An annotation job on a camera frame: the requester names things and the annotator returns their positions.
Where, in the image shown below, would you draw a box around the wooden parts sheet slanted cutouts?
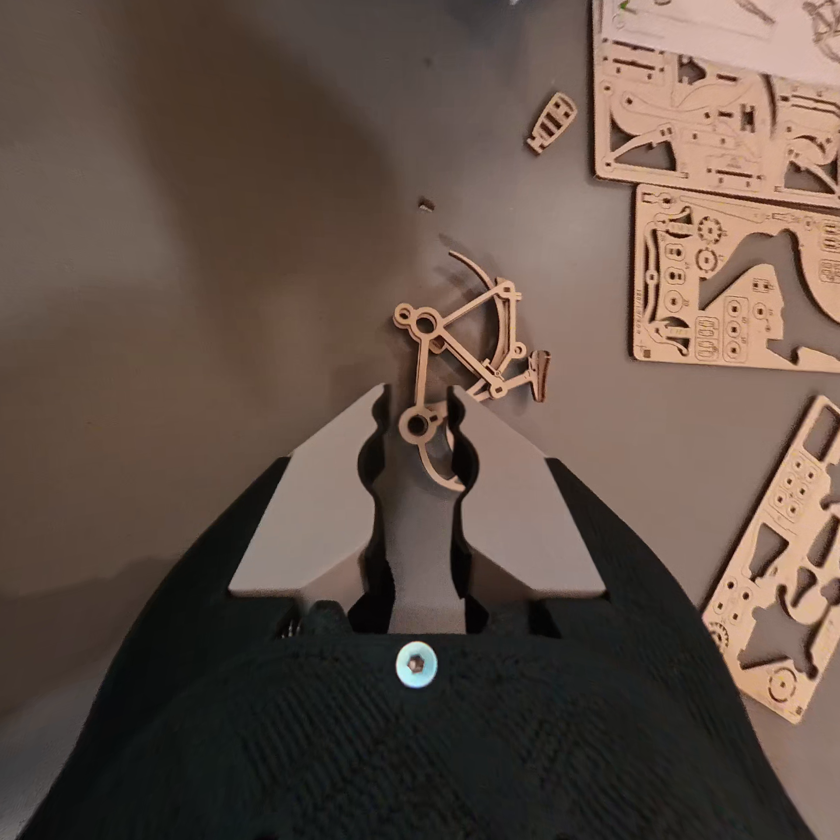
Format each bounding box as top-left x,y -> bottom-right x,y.
701,394 -> 840,726

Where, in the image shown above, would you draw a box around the white drawing paper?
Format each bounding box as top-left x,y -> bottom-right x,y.
600,0 -> 840,76

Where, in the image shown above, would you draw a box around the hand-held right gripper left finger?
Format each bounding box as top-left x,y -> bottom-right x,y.
227,382 -> 396,635

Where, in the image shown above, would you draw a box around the wooden parts sheet curved pieces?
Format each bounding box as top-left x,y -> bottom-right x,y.
592,36 -> 840,198

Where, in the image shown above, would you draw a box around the wooden model frame assembly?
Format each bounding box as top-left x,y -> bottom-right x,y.
392,251 -> 552,492

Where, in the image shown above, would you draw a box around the wooden parts sheet large cutout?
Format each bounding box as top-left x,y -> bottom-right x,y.
630,184 -> 840,375

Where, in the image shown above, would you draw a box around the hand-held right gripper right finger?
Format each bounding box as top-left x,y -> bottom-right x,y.
446,385 -> 609,636

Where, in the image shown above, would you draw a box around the small slotted wooden part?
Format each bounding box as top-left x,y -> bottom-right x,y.
525,92 -> 578,155

